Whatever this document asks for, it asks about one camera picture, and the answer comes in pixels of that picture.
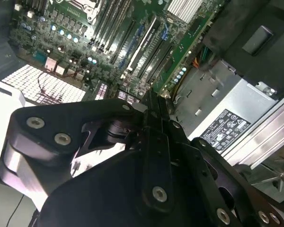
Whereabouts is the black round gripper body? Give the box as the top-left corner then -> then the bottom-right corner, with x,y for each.
39,145 -> 228,227

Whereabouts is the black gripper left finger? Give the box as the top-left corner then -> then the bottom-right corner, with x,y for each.
0,91 -> 175,215

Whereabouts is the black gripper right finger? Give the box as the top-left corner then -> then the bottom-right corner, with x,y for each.
159,94 -> 284,227

